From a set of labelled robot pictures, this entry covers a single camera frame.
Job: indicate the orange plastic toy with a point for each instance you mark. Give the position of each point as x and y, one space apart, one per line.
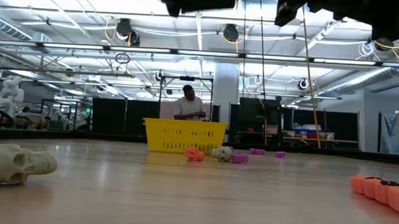
193 154
381 196

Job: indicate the beige plastic skull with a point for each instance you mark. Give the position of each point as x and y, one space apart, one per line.
222 154
11 164

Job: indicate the purple plastic toy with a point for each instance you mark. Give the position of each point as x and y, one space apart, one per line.
257 151
239 158
280 154

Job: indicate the person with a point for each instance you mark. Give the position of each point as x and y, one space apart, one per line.
189 106

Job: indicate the grey hanging cloth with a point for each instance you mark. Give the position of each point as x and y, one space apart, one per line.
397 132

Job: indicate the black equipment rack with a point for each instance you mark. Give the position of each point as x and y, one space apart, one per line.
253 114

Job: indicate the yellow plastic basket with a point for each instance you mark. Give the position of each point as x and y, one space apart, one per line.
185 136

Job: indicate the black partition panel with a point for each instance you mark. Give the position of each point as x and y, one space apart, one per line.
125 117

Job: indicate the work table with boxes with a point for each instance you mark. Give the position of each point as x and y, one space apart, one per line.
319 141

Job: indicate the black overhead camera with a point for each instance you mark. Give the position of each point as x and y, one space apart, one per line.
230 33

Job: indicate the black camera stand frame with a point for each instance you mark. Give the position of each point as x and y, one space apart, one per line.
160 93

